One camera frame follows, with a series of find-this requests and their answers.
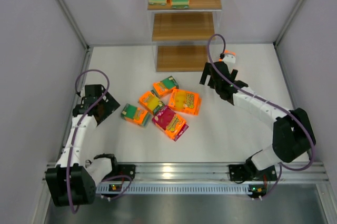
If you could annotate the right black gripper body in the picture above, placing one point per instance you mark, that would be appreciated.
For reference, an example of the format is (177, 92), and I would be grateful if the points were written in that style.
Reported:
(215, 78)

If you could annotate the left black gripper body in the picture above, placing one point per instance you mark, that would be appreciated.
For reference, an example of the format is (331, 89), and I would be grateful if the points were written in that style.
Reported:
(106, 106)

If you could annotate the orange sponge box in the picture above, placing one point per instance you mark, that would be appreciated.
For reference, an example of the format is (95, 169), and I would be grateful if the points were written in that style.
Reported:
(227, 52)

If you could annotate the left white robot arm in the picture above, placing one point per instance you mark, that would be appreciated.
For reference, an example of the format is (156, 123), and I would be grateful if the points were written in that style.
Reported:
(76, 139)

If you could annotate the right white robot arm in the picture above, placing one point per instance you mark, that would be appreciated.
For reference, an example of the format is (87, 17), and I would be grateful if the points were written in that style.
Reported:
(292, 134)

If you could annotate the clear acrylic shelf unit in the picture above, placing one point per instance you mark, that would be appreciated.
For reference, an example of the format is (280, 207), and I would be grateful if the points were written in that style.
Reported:
(217, 17)

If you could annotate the green orange sponge pack left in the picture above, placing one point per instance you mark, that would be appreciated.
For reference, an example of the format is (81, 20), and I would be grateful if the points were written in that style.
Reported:
(135, 115)

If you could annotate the orange Scrub Daddy box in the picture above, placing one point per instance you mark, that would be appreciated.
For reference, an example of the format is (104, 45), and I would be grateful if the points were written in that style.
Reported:
(185, 101)

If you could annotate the orange yellow sponge pack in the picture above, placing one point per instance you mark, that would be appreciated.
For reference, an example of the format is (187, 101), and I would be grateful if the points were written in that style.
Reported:
(151, 102)

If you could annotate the small green orange sponge pack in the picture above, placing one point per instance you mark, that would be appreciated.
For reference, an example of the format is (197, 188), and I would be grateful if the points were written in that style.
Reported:
(165, 86)

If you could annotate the pink Scrub Mommy box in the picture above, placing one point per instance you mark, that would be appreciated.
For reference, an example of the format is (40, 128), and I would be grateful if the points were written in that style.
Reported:
(170, 123)

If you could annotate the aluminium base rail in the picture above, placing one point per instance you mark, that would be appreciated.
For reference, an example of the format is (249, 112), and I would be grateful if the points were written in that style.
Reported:
(174, 178)

